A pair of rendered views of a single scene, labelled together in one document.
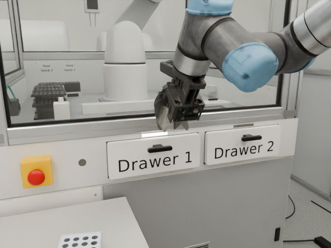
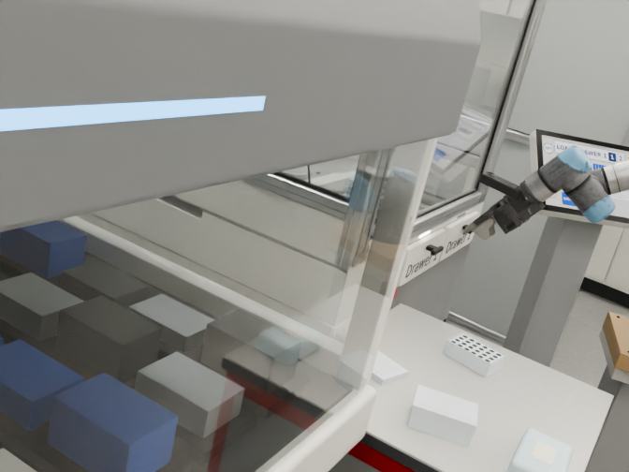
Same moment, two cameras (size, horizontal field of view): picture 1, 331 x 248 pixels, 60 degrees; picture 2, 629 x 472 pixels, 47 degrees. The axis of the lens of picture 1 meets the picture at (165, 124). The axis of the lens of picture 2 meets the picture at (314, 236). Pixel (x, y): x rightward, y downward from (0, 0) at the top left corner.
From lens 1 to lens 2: 167 cm
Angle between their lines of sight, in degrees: 42
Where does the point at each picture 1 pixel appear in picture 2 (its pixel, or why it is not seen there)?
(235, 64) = (600, 209)
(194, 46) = (561, 185)
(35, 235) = (403, 347)
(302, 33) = (613, 184)
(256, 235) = not seen: hidden behind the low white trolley
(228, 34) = (595, 188)
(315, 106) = not seen: hidden behind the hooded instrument
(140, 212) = not seen: hidden behind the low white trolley
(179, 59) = (541, 190)
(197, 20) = (575, 173)
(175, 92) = (513, 209)
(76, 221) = (409, 331)
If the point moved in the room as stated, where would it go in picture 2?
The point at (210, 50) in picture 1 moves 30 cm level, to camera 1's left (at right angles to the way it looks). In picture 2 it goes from (580, 196) to (510, 199)
